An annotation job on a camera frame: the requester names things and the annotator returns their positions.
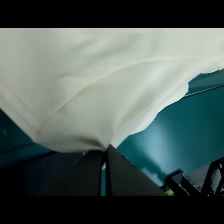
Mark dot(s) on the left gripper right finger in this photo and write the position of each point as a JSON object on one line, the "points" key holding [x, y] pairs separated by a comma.
{"points": [[126, 176]]}

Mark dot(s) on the cream T-shirt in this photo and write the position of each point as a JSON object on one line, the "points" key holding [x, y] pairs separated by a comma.
{"points": [[100, 86]]}

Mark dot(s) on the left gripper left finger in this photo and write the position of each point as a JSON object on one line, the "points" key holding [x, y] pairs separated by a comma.
{"points": [[83, 176]]}

